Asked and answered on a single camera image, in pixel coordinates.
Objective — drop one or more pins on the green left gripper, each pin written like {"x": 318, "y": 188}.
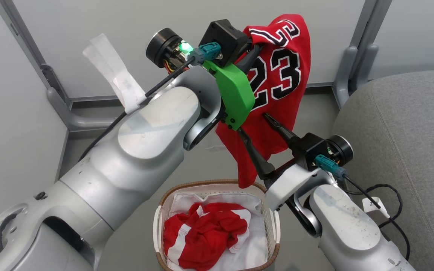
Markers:
{"x": 236, "y": 94}

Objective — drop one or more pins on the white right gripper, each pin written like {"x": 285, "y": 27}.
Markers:
{"x": 288, "y": 182}

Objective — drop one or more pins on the red number 23 jersey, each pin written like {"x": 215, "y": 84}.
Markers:
{"x": 277, "y": 105}

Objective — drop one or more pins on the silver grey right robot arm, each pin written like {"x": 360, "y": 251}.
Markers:
{"x": 345, "y": 226}

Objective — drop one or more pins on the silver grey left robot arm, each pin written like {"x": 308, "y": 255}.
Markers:
{"x": 107, "y": 169}

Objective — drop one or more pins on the white laundry basket brown rim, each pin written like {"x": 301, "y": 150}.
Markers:
{"x": 271, "y": 229}

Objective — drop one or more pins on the black round right gripper motor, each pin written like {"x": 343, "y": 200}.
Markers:
{"x": 341, "y": 148}

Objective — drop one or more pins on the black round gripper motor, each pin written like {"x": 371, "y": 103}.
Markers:
{"x": 162, "y": 45}
{"x": 341, "y": 148}

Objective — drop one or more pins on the black round left gripper motor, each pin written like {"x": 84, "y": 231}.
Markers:
{"x": 162, "y": 45}

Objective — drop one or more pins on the red and white garment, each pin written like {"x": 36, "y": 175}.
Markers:
{"x": 202, "y": 233}

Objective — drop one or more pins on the grey fabric sofa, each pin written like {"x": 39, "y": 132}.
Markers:
{"x": 409, "y": 131}

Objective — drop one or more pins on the white tape flag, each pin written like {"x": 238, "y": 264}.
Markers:
{"x": 106, "y": 60}

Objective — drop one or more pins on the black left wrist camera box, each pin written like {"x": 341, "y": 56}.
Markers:
{"x": 222, "y": 37}

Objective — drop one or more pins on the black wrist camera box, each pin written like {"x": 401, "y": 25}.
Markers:
{"x": 222, "y": 37}
{"x": 309, "y": 148}

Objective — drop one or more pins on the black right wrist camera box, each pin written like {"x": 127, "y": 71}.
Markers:
{"x": 309, "y": 148}

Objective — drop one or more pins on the grey metal partition post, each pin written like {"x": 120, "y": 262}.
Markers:
{"x": 349, "y": 71}

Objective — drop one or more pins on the grey metal corner post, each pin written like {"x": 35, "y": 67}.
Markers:
{"x": 85, "y": 122}

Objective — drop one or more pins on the dark metal post bracket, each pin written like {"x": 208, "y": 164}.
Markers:
{"x": 51, "y": 79}

